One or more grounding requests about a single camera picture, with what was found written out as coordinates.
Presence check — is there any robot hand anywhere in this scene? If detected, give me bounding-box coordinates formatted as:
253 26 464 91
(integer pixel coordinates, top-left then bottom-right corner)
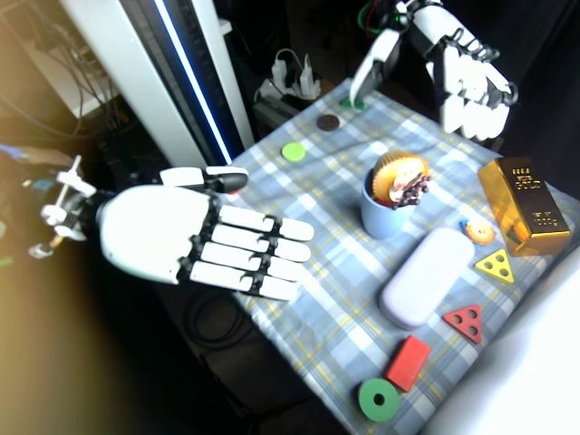
97 165 316 303
348 0 521 141

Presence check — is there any grape topped toy cupcake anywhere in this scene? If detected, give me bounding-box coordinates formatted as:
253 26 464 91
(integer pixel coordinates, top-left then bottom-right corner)
371 151 432 210

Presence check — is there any light blue plastic cup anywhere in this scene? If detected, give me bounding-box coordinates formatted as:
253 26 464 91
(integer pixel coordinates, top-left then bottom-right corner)
361 169 416 240

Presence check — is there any shiny gold bar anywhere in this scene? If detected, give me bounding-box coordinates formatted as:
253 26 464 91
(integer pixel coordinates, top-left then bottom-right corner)
478 156 572 257

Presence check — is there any swirl toy biscuit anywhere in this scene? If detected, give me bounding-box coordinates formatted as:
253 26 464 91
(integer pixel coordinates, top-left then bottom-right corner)
466 218 496 247

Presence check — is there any white body column blue strip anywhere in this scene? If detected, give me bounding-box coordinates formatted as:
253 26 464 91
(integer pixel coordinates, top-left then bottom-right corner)
58 0 255 167

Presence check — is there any white plug adapter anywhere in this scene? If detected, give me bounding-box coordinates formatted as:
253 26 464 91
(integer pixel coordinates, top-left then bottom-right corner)
270 48 300 94
296 53 322 97

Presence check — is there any green sandwich cookie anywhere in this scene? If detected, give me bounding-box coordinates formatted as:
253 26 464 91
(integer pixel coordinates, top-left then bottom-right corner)
280 140 305 163

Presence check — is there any grey power strip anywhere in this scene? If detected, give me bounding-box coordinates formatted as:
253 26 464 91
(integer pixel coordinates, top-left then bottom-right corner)
251 90 318 131

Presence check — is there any yellow triangle block with holes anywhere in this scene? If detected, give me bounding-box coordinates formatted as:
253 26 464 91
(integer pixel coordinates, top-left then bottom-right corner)
474 247 517 285

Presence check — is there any lavender glasses case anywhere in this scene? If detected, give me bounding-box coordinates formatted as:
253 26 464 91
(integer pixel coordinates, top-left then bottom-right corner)
379 227 476 331

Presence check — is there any blue plaid tablecloth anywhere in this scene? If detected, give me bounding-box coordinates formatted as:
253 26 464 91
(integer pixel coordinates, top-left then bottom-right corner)
230 76 580 435

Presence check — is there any red triangle block with holes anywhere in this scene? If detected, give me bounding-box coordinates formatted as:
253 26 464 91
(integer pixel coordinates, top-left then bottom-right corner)
442 304 484 345

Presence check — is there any red rectangular block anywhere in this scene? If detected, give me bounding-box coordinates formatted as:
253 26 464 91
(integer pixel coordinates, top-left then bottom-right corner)
384 334 432 393

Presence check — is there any black cable coil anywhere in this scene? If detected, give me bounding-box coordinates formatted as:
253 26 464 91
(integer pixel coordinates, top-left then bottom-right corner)
184 289 260 351

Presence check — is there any green topped ring stack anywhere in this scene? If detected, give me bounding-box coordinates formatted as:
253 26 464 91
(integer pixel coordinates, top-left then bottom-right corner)
357 378 401 423

